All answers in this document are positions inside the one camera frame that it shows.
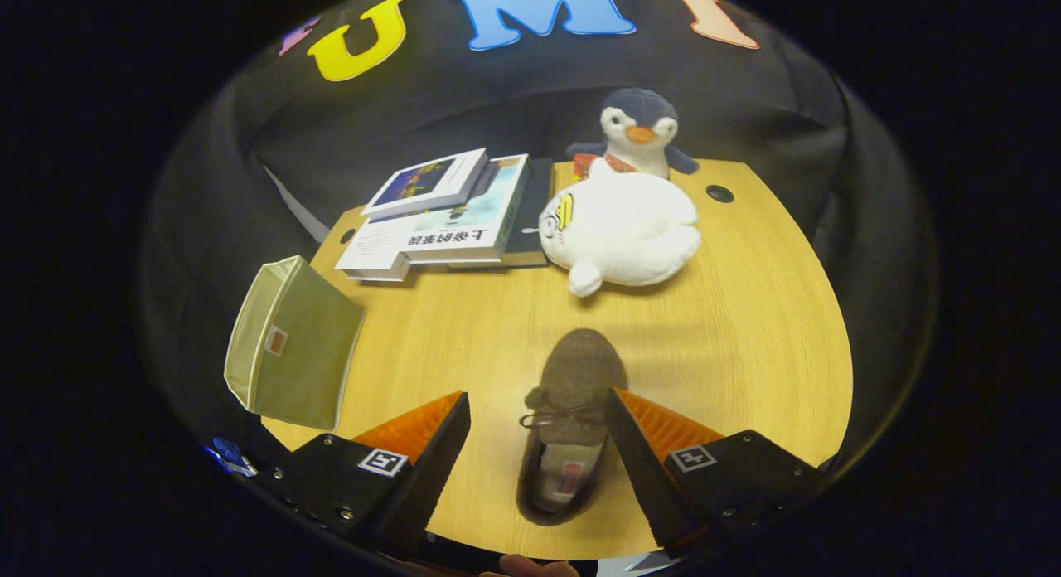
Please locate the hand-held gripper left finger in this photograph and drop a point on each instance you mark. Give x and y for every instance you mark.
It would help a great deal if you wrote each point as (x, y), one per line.
(431, 477)

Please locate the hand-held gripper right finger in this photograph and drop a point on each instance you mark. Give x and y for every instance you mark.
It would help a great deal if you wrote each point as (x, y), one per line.
(646, 477)

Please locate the brown fuzzy shoe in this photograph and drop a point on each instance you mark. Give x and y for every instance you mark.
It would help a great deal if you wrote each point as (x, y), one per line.
(572, 378)

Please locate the green fabric storage box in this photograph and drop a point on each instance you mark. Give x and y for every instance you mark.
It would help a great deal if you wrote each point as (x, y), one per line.
(307, 353)

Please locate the blue cloth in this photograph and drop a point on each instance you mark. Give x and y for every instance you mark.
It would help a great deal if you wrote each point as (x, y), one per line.
(225, 454)

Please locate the white seal plush toy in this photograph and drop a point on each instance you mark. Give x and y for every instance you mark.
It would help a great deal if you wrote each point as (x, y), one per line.
(622, 225)

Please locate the book with pale teal cover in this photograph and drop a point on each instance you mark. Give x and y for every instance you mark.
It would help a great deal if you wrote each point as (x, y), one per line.
(468, 220)

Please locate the black book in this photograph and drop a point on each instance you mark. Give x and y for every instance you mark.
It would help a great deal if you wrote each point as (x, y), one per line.
(537, 212)

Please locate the book with blue photo cover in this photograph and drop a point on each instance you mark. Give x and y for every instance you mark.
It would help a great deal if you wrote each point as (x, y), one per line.
(427, 183)

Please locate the penguin plush toy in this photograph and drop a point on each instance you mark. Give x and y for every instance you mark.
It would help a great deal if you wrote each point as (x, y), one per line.
(640, 129)

